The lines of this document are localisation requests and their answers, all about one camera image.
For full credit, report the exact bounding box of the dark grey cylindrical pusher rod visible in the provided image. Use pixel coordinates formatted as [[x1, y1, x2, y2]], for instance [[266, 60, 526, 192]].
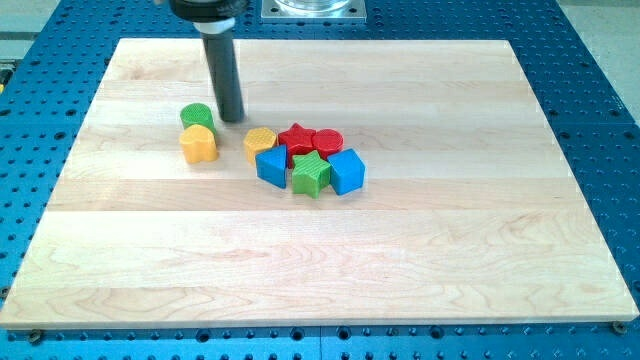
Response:
[[199, 18, 245, 123]]

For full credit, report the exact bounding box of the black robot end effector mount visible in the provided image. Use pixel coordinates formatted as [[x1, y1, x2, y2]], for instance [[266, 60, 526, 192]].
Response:
[[169, 0, 249, 23]]

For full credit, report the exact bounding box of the green cylinder block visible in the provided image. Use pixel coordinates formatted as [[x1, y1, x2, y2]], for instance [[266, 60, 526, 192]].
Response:
[[180, 103, 216, 134]]

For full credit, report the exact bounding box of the yellow heart block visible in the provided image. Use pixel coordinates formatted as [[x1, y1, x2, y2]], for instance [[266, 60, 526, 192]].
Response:
[[179, 124, 219, 164]]

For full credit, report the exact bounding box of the yellow hexagon block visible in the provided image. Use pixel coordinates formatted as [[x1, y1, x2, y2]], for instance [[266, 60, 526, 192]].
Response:
[[243, 127, 278, 166]]

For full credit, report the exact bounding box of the red star block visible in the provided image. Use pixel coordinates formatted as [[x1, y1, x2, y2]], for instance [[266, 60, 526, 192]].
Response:
[[277, 123, 316, 168]]

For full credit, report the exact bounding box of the blue triangle block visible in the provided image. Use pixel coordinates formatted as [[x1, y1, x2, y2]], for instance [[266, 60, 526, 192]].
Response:
[[255, 145, 287, 189]]

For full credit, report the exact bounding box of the red cylinder block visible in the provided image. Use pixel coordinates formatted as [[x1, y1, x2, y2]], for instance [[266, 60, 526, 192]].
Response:
[[312, 129, 344, 160]]

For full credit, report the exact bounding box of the green star block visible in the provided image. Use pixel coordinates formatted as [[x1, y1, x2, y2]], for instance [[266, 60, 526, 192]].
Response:
[[292, 150, 331, 199]]

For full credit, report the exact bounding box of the blue cube block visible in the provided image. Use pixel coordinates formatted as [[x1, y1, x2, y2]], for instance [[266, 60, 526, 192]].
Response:
[[327, 149, 366, 195]]

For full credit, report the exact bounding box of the light wooden board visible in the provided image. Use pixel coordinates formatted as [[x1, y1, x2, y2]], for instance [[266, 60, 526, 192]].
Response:
[[1, 38, 638, 330]]

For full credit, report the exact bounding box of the left board stop bolt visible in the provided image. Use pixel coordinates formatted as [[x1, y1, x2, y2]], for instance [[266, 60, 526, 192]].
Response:
[[26, 329, 44, 344]]

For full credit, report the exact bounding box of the board stop bolt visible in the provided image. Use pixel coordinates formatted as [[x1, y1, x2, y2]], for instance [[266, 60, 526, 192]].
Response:
[[26, 329, 44, 344], [611, 321, 627, 335]]

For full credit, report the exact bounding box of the right board stop bolt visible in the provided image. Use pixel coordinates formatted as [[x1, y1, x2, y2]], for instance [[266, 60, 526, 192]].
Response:
[[611, 321, 627, 335]]

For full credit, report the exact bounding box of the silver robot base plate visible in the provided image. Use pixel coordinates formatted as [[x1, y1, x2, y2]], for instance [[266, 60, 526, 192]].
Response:
[[260, 0, 367, 23]]

